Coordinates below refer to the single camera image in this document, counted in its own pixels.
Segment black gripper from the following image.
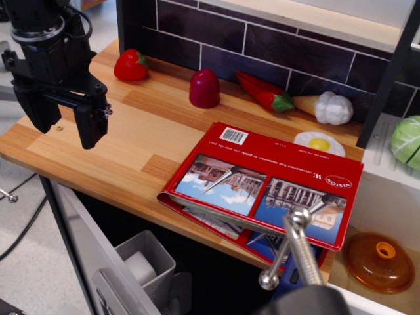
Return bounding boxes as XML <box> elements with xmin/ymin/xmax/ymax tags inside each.
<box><xmin>6</xmin><ymin>24</ymin><xmax>112</xmax><ymax>150</ymax></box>

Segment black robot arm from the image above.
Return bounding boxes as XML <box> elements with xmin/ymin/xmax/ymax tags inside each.
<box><xmin>1</xmin><ymin>1</ymin><xmax>112</xmax><ymax>150</ymax></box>

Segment red hardcover book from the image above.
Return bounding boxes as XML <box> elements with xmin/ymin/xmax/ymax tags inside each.
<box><xmin>157</xmin><ymin>122</ymin><xmax>364</xmax><ymax>261</ymax></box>

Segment red toy strawberry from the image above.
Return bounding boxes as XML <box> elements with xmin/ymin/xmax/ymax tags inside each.
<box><xmin>114</xmin><ymin>49</ymin><xmax>148</xmax><ymax>81</ymax></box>

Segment dark red toy dome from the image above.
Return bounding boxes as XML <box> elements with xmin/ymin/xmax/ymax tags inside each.
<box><xmin>189</xmin><ymin>69</ymin><xmax>221</xmax><ymax>109</ymax></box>

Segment grey plastic bin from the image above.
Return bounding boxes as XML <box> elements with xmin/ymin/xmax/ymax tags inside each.
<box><xmin>115</xmin><ymin>230</ymin><xmax>176</xmax><ymax>307</ymax></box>

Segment grey cabinet door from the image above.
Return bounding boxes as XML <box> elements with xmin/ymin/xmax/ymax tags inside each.
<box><xmin>49</xmin><ymin>180</ymin><xmax>159</xmax><ymax>314</ymax></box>

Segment red toy chili pepper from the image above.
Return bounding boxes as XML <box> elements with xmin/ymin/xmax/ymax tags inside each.
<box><xmin>236</xmin><ymin>71</ymin><xmax>295</xmax><ymax>113</ymax></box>

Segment toy fried egg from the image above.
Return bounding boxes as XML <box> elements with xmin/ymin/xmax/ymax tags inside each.
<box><xmin>293</xmin><ymin>131</ymin><xmax>346</xmax><ymax>157</ymax></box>

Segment white toy ice cream cone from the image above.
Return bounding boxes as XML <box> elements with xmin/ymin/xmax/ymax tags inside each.
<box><xmin>291</xmin><ymin>91</ymin><xmax>354</xmax><ymax>125</ymax></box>

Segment white sink basin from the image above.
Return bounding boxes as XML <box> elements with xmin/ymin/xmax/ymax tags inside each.
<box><xmin>329</xmin><ymin>114</ymin><xmax>419</xmax><ymax>314</ymax></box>

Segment green toy cabbage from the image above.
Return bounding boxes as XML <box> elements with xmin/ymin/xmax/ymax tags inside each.
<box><xmin>391</xmin><ymin>115</ymin><xmax>419</xmax><ymax>171</ymax></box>

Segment orange transparent pot lid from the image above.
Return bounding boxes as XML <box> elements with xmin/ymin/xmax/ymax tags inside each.
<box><xmin>343</xmin><ymin>232</ymin><xmax>415</xmax><ymax>294</ymax></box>

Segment black cable on floor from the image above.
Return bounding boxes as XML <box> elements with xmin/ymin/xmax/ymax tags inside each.
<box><xmin>0</xmin><ymin>172</ymin><xmax>49</xmax><ymax>262</ymax></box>

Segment black vertical post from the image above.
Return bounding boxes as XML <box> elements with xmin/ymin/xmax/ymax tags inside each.
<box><xmin>356</xmin><ymin>0</ymin><xmax>419</xmax><ymax>149</ymax></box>

